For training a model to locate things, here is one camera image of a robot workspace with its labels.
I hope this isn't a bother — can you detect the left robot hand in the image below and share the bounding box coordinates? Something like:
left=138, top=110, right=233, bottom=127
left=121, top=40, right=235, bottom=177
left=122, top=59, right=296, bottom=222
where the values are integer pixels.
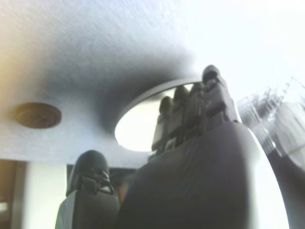
left=56, top=64, right=289, bottom=229

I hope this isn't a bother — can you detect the brown round disc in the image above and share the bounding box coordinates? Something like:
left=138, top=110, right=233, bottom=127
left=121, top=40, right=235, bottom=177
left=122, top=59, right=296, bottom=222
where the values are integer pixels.
left=13, top=102, right=62, bottom=129

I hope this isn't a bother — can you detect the silver wire dish rack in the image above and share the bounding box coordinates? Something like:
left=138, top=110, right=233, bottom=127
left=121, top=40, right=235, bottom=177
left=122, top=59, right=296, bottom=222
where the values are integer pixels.
left=238, top=76, right=305, bottom=169

